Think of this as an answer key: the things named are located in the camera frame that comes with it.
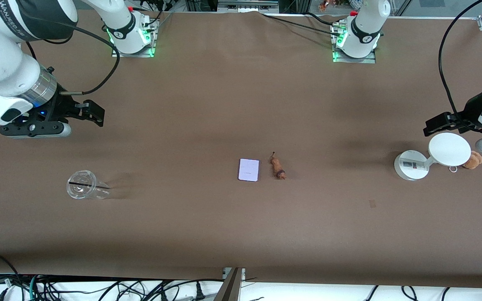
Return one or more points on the brown table cover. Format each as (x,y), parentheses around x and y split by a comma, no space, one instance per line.
(241,230)

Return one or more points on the lavender rectangular card box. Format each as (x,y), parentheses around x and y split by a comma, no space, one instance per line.
(249,169)

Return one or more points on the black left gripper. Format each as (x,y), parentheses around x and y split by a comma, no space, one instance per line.
(469,111)

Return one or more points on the aluminium frame post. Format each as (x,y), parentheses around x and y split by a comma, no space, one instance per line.
(230,288)

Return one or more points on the clear plastic cup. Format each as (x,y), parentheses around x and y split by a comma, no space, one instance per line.
(82,184)

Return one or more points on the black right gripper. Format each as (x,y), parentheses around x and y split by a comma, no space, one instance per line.
(62,105)

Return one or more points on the black power plug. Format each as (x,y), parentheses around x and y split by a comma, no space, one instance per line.
(199,292)

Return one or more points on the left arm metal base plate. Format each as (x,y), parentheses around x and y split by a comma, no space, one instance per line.
(366,61)

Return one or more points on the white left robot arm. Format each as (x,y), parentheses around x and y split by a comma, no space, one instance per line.
(366,25)

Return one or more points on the white round desk lamp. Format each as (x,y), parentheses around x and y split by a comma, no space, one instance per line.
(450,148)

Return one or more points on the small brown lion statue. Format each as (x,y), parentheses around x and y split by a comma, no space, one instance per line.
(278,169)

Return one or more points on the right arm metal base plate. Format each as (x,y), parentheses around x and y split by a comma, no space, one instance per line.
(140,54)

